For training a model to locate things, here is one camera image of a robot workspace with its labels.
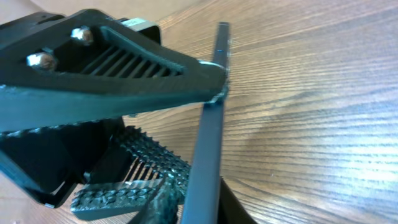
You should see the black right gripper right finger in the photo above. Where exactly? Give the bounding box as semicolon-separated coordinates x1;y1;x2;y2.
70;126;190;223

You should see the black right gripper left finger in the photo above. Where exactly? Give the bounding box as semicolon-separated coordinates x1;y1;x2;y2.
1;9;228;132

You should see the Samsung Galaxy smartphone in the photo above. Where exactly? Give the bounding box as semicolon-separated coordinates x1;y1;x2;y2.
180;21;231;224

